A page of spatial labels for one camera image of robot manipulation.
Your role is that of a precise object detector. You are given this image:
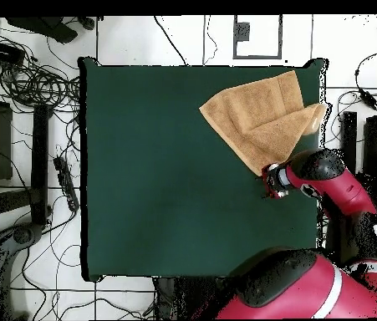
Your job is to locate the orange terry towel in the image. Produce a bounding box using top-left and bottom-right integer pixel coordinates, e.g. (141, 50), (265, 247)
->
(198, 69), (329, 177)

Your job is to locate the black metal bar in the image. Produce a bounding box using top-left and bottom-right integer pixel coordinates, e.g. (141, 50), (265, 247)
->
(339, 111), (359, 168)

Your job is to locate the dark green table cloth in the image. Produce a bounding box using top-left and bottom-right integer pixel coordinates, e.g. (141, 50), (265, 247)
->
(78, 56), (330, 283)

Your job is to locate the long black power strip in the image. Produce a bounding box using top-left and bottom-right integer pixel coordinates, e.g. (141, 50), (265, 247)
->
(53, 155), (81, 214)

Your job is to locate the black rolling chair base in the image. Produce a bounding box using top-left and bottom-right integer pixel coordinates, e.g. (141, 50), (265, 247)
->
(5, 16), (96, 45)

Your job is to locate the grey chair base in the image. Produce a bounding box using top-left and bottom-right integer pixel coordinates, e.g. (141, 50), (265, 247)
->
(0, 222), (47, 321)

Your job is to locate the black adapter box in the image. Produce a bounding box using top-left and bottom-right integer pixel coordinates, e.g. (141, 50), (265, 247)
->
(0, 38), (26, 67)

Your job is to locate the grey square frame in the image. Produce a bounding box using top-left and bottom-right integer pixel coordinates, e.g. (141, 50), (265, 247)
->
(232, 14), (283, 61)

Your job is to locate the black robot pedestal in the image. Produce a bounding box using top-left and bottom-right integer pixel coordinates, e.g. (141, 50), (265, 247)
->
(152, 276), (229, 321)

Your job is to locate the black metal frame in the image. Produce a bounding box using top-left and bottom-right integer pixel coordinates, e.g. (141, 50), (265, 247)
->
(0, 75), (54, 235)

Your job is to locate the tangle of black cables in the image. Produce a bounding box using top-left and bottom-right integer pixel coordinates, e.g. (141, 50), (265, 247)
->
(0, 54), (82, 115)

